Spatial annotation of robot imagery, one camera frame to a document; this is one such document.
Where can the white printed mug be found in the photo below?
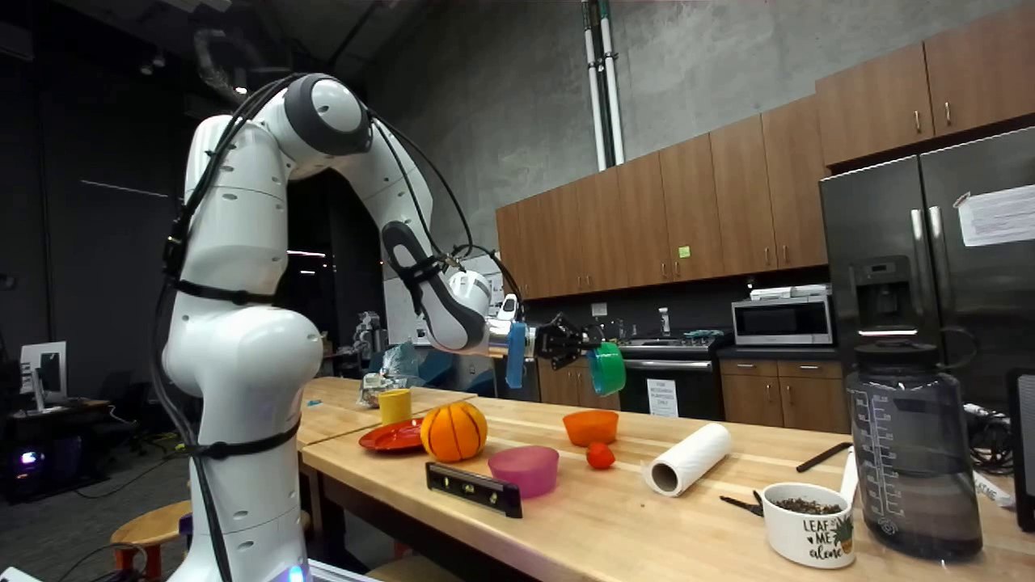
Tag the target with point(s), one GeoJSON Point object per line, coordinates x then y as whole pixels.
{"type": "Point", "coordinates": [809, 533]}

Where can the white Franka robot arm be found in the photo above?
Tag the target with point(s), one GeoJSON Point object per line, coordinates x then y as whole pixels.
{"type": "Point", "coordinates": [243, 365]}

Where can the steel microwave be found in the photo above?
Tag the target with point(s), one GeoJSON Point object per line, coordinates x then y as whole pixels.
{"type": "Point", "coordinates": [779, 320]}

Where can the dark transparent water jug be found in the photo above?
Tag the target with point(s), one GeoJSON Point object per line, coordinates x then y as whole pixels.
{"type": "Point", "coordinates": [912, 463]}

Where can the brown cabinet above fridge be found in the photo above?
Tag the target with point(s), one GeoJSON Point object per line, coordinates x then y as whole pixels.
{"type": "Point", "coordinates": [925, 86]}

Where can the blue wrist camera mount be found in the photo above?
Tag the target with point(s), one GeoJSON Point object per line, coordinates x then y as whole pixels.
{"type": "Point", "coordinates": [514, 357]}

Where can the green plastic bowl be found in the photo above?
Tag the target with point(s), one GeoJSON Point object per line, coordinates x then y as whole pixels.
{"type": "Point", "coordinates": [610, 368]}

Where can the orange toy pumpkin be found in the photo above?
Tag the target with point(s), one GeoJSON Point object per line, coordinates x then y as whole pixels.
{"type": "Point", "coordinates": [455, 431]}

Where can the red green toy tomato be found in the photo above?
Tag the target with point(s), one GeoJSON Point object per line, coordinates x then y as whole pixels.
{"type": "Point", "coordinates": [600, 457]}

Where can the red plate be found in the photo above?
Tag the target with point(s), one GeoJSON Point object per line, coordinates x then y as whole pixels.
{"type": "Point", "coordinates": [390, 438]}

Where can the brown lower cabinet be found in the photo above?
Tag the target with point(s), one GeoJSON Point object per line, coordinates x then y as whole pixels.
{"type": "Point", "coordinates": [779, 393]}

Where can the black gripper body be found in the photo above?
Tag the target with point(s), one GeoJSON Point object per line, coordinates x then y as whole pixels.
{"type": "Point", "coordinates": [558, 343]}

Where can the white paper towel roll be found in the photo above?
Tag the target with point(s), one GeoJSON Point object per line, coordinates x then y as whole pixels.
{"type": "Point", "coordinates": [690, 459]}

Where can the white paper on fridge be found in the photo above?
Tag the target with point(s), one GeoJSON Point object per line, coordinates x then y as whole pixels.
{"type": "Point", "coordinates": [997, 214]}

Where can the clear plastic snack bag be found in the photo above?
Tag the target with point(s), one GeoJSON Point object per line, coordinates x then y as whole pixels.
{"type": "Point", "coordinates": [372, 384]}

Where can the small computer monitor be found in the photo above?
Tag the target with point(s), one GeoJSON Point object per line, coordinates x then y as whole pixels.
{"type": "Point", "coordinates": [43, 372]}

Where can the orange plastic bowl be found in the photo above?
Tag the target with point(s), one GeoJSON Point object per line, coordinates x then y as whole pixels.
{"type": "Point", "coordinates": [591, 427]}

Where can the brown upper cabinet row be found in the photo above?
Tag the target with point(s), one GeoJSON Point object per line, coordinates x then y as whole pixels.
{"type": "Point", "coordinates": [667, 214]}

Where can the black pen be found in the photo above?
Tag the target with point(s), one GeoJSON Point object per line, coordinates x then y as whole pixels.
{"type": "Point", "coordinates": [821, 457]}

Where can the white paper on oven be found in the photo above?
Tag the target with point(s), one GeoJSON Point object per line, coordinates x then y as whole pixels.
{"type": "Point", "coordinates": [662, 395]}

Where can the black spirit level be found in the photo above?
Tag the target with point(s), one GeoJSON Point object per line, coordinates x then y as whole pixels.
{"type": "Point", "coordinates": [472, 490]}

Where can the round wooden stool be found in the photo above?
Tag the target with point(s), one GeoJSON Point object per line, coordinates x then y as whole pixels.
{"type": "Point", "coordinates": [151, 523]}

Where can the pink plastic bowl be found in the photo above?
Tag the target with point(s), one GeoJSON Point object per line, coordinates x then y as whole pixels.
{"type": "Point", "coordinates": [525, 473]}

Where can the yellow mug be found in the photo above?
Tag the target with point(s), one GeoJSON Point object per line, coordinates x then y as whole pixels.
{"type": "Point", "coordinates": [395, 404]}

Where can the black built-in oven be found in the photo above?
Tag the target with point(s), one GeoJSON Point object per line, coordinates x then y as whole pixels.
{"type": "Point", "coordinates": [672, 381]}

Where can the black steel fridge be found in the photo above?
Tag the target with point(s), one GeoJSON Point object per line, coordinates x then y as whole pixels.
{"type": "Point", "coordinates": [917, 268]}

